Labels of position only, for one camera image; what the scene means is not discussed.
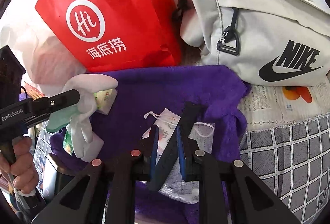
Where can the green tissue packet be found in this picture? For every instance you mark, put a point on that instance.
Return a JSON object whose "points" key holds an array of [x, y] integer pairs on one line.
{"points": [[105, 100]]}

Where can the person's left hand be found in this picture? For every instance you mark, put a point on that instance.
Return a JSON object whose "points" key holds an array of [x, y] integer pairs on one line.
{"points": [[25, 170]]}

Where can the red paper bag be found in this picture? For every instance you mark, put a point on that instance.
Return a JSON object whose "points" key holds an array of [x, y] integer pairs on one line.
{"points": [[116, 7]]}

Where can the white printed cloth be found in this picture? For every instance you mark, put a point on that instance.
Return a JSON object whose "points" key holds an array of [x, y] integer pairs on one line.
{"points": [[270, 105]]}

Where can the purple towel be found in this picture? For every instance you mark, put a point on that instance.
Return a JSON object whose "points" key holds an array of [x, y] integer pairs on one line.
{"points": [[159, 85]]}

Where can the dark brown box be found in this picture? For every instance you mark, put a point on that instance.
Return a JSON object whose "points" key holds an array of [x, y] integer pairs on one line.
{"points": [[63, 182]]}

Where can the white and green glove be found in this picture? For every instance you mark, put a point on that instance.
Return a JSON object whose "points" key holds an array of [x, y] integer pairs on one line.
{"points": [[85, 100]]}

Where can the grey waist bag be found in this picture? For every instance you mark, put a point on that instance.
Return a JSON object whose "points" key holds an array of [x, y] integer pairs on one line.
{"points": [[257, 20]]}

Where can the green snack packet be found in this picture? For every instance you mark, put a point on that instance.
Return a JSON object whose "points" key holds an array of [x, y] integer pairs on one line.
{"points": [[68, 142]]}

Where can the white plastic bag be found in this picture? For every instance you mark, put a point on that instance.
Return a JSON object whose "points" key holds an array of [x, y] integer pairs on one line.
{"points": [[43, 59]]}

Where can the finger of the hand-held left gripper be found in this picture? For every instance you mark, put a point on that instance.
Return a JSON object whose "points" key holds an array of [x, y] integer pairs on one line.
{"points": [[56, 101]]}

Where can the grey plaid bedsheet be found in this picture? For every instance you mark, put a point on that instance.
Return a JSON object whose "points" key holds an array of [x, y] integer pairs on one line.
{"points": [[283, 157]]}

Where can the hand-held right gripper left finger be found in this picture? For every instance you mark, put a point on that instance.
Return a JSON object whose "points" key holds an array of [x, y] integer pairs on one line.
{"points": [[153, 154]]}

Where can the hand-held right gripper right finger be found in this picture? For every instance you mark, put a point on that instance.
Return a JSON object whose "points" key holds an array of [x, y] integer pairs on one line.
{"points": [[181, 155]]}

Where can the person's left forearm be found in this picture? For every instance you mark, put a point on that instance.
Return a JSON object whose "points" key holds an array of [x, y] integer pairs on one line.
{"points": [[28, 206]]}

